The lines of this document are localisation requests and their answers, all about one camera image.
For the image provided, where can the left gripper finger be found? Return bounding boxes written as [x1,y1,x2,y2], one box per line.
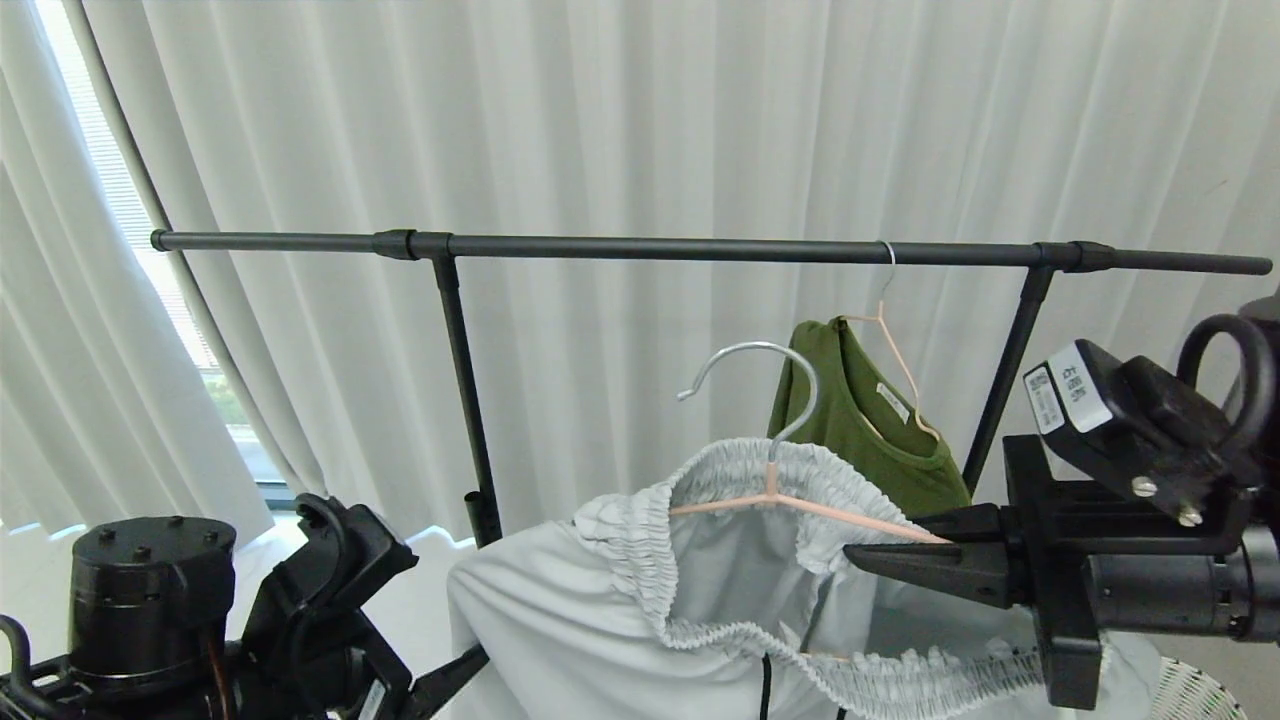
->
[405,645,491,720]

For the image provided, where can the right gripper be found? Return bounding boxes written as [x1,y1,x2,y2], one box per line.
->
[843,435,1280,711]

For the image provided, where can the pale grey shorts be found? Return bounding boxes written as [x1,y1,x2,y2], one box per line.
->
[447,437,1166,720]

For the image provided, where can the pink clothes hanger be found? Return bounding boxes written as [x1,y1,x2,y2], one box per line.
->
[842,242,943,443]
[668,342,951,546]

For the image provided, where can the white laundry basket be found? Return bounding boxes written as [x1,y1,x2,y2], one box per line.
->
[1150,655,1249,720]

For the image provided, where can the black clothes rack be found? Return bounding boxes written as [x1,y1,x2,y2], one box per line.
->
[150,228,1273,549]

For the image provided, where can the green long-sleeved shirt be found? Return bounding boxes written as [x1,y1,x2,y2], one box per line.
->
[768,318,973,519]

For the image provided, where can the white curtain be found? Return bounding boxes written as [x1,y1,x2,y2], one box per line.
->
[78,0,1280,691]
[0,0,276,541]

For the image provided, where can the window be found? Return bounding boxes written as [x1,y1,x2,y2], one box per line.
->
[35,0,296,506]

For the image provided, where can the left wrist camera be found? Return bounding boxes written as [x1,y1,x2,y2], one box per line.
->
[240,493,421,720]

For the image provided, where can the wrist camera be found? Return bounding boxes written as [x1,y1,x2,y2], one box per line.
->
[240,493,421,720]
[1022,338,1263,529]

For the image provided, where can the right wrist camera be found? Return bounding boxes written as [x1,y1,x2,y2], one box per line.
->
[1022,338,1263,529]

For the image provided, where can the black cable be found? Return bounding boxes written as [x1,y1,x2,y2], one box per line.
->
[1175,314,1280,463]

